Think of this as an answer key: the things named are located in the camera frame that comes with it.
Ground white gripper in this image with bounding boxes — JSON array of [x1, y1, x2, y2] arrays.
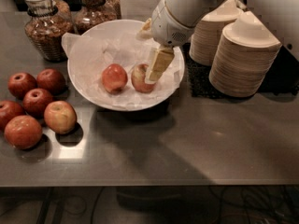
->
[[136, 0, 194, 84]]

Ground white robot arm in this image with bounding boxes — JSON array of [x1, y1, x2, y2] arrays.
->
[[137, 0, 299, 84]]

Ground white bowl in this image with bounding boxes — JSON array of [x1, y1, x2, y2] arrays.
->
[[66, 19, 186, 112]]

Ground red apple back right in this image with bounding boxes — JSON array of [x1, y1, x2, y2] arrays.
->
[[36, 68, 66, 95]]

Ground red apple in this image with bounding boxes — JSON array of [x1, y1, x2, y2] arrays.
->
[[36, 68, 66, 95], [22, 88, 53, 119], [0, 100, 25, 131], [4, 115, 43, 149], [7, 72, 37, 100]]

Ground yellowish apple front right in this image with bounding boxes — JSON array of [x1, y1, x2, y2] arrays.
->
[[44, 101, 77, 134]]

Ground red apple middle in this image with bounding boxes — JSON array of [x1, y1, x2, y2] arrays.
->
[[22, 88, 53, 119]]

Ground red apple back left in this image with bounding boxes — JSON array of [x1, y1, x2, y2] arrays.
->
[[7, 72, 37, 100]]

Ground red apple front left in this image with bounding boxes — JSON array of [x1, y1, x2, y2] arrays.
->
[[4, 115, 43, 149]]

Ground red apple far left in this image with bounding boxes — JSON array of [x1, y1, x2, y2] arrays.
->
[[0, 100, 25, 131]]

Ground rear stack paper bowls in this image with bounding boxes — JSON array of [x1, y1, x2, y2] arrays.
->
[[189, 0, 242, 66]]

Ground stack paper bowls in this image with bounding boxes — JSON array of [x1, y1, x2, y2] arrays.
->
[[189, 0, 242, 66], [208, 11, 281, 98]]

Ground white paper liner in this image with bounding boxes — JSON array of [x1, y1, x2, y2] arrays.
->
[[61, 32, 182, 108]]

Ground back glass granola jar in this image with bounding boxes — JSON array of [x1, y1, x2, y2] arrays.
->
[[74, 0, 117, 35]]

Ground glass granola jar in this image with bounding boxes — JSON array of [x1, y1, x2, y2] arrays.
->
[[74, 0, 117, 35], [24, 0, 74, 62]]

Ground front stack paper bowls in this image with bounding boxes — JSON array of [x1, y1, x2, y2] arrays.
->
[[208, 11, 281, 98]]

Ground front glass granola jar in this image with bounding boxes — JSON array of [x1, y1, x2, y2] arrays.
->
[[24, 0, 74, 62]]

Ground black mesh mat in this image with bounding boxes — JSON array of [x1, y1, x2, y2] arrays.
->
[[182, 43, 299, 99]]

